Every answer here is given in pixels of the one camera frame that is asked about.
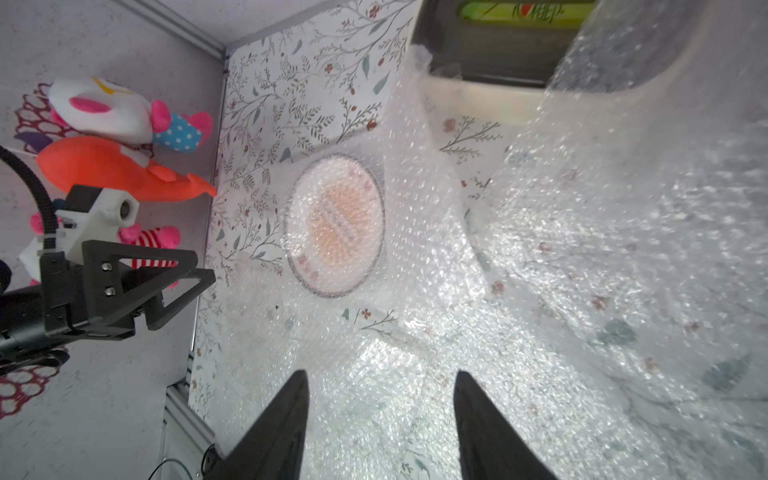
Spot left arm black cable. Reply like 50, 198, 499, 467
0, 145, 60, 250

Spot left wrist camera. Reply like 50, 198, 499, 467
19, 185, 140, 282

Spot red octopus plush toy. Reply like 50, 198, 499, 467
37, 136, 217, 202

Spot pink plate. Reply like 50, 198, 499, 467
283, 153, 385, 298

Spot bubble wrap sheet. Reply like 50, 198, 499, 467
477, 1, 767, 479
221, 47, 485, 370

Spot cream box with dark lid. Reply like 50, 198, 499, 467
410, 1, 717, 126

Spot white pink plush top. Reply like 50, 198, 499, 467
48, 77, 214, 153

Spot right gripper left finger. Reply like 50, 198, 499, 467
203, 370, 310, 480

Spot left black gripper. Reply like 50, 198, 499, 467
1, 240, 216, 375

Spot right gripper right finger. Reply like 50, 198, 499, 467
453, 371, 556, 480

